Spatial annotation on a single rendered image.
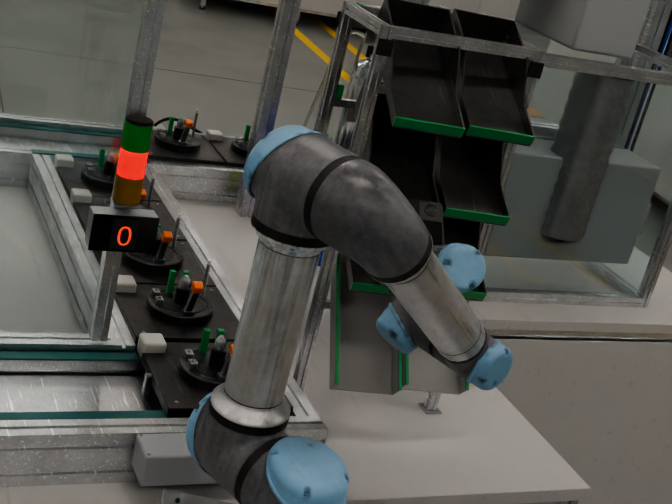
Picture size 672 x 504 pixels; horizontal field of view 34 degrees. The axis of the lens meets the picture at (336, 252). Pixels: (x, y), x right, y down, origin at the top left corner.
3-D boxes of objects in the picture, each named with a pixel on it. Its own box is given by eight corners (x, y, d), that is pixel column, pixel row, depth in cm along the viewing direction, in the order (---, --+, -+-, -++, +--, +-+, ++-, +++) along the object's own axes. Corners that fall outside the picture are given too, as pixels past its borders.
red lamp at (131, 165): (147, 181, 197) (151, 155, 196) (119, 178, 195) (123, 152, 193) (140, 170, 202) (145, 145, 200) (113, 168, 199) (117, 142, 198)
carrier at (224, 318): (249, 348, 226) (261, 293, 222) (134, 346, 216) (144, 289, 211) (215, 294, 246) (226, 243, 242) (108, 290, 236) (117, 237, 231)
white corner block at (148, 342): (164, 362, 213) (167, 344, 211) (141, 362, 211) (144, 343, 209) (158, 350, 217) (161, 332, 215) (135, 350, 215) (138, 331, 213)
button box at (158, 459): (258, 482, 192) (265, 452, 190) (139, 487, 183) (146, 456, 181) (245, 459, 198) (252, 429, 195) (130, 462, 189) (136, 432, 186)
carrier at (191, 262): (215, 293, 246) (225, 242, 242) (108, 289, 236) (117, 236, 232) (186, 248, 266) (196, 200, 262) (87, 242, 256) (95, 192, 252)
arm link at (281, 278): (231, 523, 154) (322, 160, 133) (170, 463, 163) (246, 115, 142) (295, 500, 162) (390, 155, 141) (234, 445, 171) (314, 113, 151)
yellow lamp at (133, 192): (142, 206, 199) (147, 181, 197) (115, 204, 197) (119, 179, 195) (136, 196, 203) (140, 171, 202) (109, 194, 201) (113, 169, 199)
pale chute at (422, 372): (459, 395, 220) (469, 389, 216) (397, 389, 217) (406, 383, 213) (455, 263, 231) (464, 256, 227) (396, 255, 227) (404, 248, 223)
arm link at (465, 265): (429, 271, 169) (465, 231, 171) (407, 272, 180) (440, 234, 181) (464, 306, 171) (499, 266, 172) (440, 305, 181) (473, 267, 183)
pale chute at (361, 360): (393, 395, 214) (402, 390, 210) (328, 389, 210) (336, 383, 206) (392, 260, 224) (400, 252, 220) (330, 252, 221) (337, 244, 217)
